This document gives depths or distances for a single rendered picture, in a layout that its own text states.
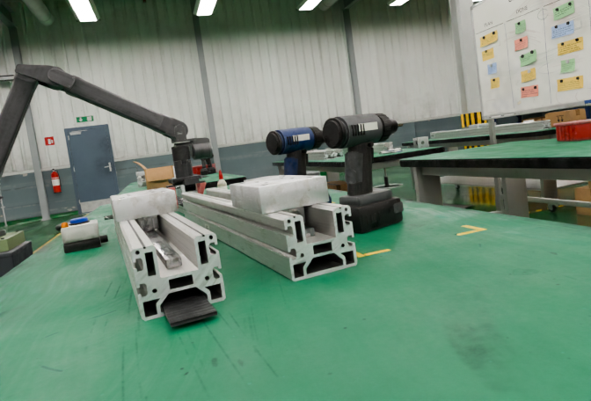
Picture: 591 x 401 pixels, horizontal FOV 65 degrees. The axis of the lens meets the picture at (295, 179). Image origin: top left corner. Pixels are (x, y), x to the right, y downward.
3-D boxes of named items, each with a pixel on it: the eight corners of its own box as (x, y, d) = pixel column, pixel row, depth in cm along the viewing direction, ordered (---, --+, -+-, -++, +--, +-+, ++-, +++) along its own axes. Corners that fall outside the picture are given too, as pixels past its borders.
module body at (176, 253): (116, 235, 127) (111, 204, 126) (154, 228, 131) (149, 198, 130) (142, 321, 53) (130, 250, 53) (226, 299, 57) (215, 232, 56)
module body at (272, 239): (186, 222, 134) (181, 193, 133) (219, 215, 138) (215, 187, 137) (292, 281, 60) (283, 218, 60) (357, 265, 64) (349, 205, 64)
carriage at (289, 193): (234, 222, 81) (229, 184, 81) (291, 211, 85) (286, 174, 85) (265, 233, 66) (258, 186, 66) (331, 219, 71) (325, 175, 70)
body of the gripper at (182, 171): (202, 180, 152) (199, 157, 152) (171, 185, 149) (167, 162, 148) (199, 179, 158) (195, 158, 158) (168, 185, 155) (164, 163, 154)
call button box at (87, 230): (66, 248, 115) (62, 223, 114) (108, 240, 118) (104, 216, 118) (64, 253, 107) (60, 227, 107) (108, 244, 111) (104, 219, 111)
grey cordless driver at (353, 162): (330, 233, 89) (315, 120, 87) (397, 213, 101) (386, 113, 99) (358, 236, 83) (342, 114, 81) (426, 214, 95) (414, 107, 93)
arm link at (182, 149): (169, 144, 154) (171, 143, 149) (189, 142, 157) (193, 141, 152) (172, 164, 154) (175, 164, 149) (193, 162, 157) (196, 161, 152)
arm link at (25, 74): (21, 58, 137) (18, 50, 128) (69, 76, 143) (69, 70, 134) (-36, 201, 132) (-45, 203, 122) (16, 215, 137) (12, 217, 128)
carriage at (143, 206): (114, 227, 97) (109, 195, 96) (168, 217, 101) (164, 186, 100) (118, 237, 82) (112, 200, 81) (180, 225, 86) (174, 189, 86)
